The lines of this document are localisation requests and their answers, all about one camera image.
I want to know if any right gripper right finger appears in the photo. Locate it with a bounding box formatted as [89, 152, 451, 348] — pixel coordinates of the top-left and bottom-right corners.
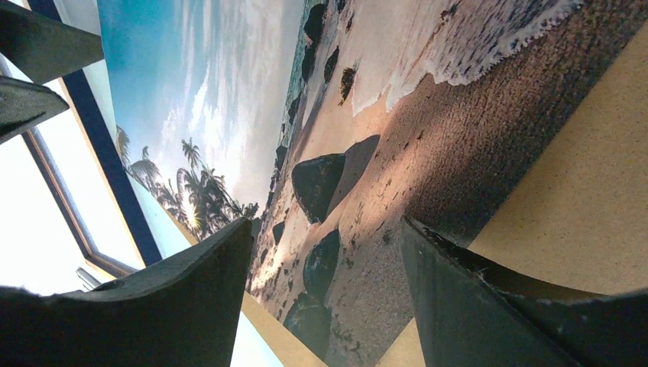
[400, 216, 647, 366]

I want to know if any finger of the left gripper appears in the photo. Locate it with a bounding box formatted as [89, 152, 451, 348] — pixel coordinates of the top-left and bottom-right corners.
[1, 1, 104, 84]
[1, 76, 70, 144]

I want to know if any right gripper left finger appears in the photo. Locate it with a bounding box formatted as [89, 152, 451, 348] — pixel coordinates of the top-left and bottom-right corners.
[1, 218, 253, 366]

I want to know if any wooden picture frame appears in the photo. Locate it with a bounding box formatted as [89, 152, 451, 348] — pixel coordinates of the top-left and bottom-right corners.
[0, 0, 164, 284]

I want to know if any brown backing board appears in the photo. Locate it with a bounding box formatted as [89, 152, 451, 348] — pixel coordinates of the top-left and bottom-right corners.
[241, 21, 647, 366]

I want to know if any beach photo print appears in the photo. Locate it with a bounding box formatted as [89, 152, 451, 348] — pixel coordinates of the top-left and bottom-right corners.
[96, 0, 648, 367]

